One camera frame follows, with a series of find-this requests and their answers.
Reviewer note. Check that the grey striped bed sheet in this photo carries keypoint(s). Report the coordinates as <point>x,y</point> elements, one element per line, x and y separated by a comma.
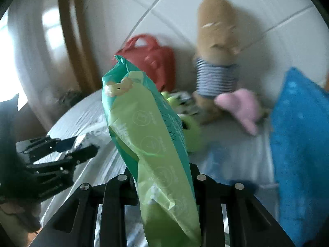
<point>228,153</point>

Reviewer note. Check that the pink heart plush pillow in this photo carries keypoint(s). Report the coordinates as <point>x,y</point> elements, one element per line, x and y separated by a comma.
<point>243,105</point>

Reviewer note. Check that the red bear-face plastic basket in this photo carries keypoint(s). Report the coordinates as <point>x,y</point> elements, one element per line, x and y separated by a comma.
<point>158,62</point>

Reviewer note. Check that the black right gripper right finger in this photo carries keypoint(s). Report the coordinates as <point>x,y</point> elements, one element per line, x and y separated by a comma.
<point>228,212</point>

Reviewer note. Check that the green wet wipes pack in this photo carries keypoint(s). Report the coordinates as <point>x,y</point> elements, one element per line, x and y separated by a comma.
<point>149,137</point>

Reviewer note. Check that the white flat box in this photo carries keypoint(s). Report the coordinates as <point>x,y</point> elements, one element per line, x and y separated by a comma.
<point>183,103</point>

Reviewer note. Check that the white window curtain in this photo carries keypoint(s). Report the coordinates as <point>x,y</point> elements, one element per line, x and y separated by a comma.
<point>41,57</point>

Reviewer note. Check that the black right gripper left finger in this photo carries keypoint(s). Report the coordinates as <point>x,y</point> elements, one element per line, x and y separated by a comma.
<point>74,223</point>

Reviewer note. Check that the green frog plush toy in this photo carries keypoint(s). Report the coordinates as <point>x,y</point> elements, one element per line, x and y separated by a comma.
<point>191,130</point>

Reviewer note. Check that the tall tan plush striped shirt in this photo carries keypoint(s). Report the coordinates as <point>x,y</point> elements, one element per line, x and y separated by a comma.
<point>216,50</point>

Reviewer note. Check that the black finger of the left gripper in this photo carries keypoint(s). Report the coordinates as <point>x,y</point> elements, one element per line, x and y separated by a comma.
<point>45,180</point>
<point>37,148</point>

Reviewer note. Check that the blue star-print pillow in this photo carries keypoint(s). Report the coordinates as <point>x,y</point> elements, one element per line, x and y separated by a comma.
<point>299,145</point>

